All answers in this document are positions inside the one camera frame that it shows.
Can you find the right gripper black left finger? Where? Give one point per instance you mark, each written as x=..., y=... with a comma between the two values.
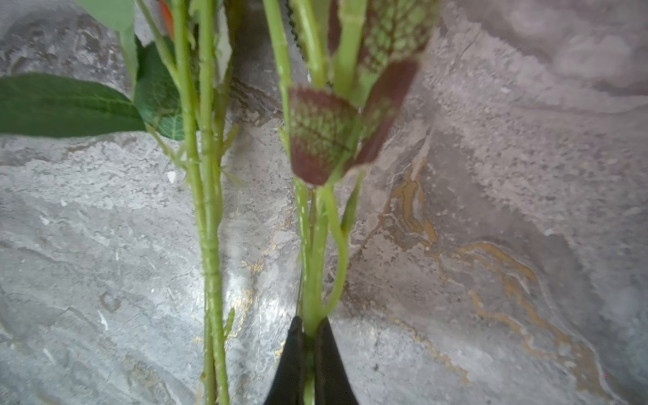
x=289, y=380

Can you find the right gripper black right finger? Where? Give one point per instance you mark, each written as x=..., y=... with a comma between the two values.
x=332, y=386

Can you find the pink carnation spray stem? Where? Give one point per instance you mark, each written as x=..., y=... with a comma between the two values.
x=180, y=76

